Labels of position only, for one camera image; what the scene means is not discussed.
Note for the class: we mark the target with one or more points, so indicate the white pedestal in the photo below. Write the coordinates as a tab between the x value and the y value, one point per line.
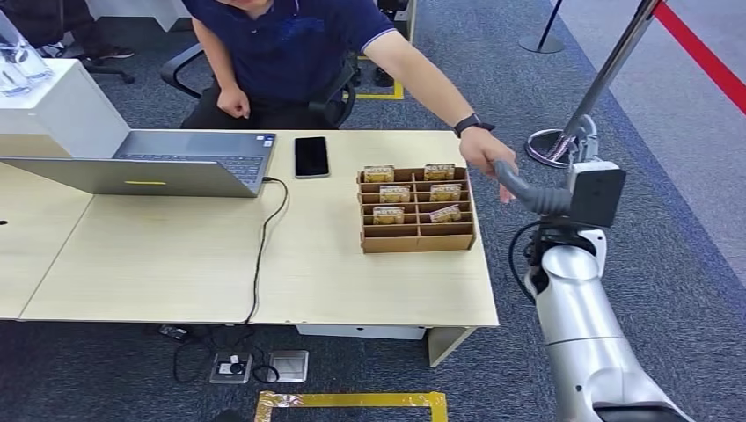
70	110

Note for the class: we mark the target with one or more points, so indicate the grey five-finger robot hand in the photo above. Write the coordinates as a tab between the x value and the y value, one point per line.
516	180

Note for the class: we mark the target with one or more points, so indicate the gold patterned card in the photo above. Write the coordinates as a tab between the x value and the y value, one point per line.
445	214
388	215
446	193
395	194
439	172
379	174

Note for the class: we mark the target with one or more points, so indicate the person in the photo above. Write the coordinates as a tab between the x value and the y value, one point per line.
291	52
35	20

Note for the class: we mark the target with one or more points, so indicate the black stanchion post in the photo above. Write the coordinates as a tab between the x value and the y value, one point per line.
542	44

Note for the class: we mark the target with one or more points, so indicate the yellow floor tape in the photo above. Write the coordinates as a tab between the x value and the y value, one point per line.
349	400

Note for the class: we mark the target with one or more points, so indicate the closed metal floor plate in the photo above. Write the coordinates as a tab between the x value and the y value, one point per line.
289	366

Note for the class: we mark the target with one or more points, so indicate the white under-desk tray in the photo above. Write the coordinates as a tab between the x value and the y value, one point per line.
361	332

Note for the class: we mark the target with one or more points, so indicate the pale desk leg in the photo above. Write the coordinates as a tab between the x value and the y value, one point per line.
449	346

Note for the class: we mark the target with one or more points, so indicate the chrome stanchion post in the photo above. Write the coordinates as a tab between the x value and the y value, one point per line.
615	61

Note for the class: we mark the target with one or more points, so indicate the person's left hand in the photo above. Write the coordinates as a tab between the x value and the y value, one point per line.
484	151

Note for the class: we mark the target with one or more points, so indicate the person's left forearm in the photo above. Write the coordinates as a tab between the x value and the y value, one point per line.
437	87

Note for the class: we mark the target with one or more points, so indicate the open floor socket box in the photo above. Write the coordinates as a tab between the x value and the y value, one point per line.
230	368

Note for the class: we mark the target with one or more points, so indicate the black wristwatch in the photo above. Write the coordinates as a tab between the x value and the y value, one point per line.
471	124

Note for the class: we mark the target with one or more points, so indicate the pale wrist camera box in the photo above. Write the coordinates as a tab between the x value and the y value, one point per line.
597	195

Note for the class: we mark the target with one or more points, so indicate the clear acrylic display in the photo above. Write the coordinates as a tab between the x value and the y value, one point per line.
23	58

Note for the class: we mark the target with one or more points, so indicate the person's right forearm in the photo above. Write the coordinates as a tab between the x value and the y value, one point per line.
218	61

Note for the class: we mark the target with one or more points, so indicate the red barrier belt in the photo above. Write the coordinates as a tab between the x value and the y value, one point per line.
699	48

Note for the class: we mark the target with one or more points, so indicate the black chair base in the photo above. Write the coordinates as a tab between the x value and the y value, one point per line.
108	69

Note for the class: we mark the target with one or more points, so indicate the black power adapter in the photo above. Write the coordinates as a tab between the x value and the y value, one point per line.
174	332

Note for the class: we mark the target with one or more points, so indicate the cardboard card organizer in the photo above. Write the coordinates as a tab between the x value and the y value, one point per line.
416	242

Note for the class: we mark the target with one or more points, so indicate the black smartphone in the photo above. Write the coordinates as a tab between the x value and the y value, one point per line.
312	157

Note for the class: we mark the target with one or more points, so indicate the pale grey camera bracket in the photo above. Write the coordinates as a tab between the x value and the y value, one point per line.
586	138

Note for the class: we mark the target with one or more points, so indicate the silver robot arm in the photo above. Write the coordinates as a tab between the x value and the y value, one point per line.
577	326

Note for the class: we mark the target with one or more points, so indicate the person's right hand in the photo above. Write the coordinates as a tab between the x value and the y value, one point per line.
233	105

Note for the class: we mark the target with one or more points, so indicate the white cabinet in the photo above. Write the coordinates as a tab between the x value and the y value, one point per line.
140	11

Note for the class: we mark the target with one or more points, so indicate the grey laptop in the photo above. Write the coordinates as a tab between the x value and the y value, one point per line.
175	177

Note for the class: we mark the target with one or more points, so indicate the black office chair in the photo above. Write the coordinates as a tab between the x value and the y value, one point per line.
332	105

